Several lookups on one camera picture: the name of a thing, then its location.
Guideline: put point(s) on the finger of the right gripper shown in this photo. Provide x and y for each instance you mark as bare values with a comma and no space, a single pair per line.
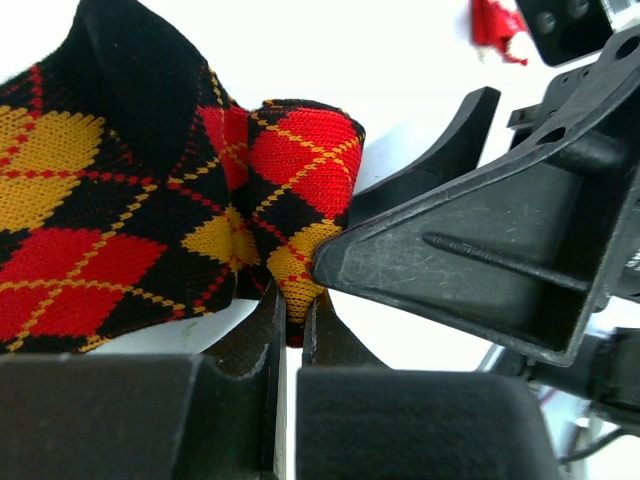
521,252

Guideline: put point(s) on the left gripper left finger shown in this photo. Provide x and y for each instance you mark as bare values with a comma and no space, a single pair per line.
249,423

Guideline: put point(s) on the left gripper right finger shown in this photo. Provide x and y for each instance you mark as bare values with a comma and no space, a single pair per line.
329,342

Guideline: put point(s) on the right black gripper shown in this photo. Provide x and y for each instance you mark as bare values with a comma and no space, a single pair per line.
582,195

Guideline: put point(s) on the red orange argyle sock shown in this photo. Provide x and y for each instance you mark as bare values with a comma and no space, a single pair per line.
136,191

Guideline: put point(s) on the red christmas sock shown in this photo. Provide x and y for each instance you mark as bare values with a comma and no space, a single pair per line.
497,30

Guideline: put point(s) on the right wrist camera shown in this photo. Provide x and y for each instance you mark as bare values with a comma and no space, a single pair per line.
567,30

